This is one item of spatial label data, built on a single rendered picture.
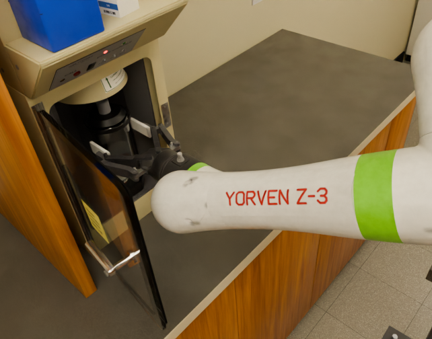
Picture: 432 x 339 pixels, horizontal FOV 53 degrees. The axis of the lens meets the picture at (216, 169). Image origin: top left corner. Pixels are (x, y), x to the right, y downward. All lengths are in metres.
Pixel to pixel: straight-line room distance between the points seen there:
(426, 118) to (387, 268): 1.79
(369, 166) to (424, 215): 0.08
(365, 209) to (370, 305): 1.64
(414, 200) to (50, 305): 0.84
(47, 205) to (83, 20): 0.34
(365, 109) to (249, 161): 0.48
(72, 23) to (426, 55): 0.51
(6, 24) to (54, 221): 0.36
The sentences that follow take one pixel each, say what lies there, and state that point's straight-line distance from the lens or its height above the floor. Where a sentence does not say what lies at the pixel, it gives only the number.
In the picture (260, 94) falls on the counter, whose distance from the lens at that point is 1.63.
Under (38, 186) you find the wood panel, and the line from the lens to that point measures 0.83.
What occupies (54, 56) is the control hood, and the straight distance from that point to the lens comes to 0.73.
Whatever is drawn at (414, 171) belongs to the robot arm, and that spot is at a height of 1.47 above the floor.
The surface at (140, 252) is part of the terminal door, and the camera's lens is 0.71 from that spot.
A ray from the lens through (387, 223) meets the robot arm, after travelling 0.54.
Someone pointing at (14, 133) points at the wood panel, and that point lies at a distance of 0.77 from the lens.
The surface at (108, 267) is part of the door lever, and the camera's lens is 0.77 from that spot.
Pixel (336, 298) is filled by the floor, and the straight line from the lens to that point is 2.15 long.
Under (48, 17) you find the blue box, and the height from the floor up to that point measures 1.56.
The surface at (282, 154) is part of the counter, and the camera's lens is 1.35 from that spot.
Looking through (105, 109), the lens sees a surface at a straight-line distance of 1.03.
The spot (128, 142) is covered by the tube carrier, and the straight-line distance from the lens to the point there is 1.06.
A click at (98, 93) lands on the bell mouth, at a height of 1.33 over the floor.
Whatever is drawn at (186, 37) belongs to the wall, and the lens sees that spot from 1.70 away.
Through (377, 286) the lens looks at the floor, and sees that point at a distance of 2.23.
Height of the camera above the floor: 1.80
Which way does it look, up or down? 41 degrees down
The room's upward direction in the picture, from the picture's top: 5 degrees counter-clockwise
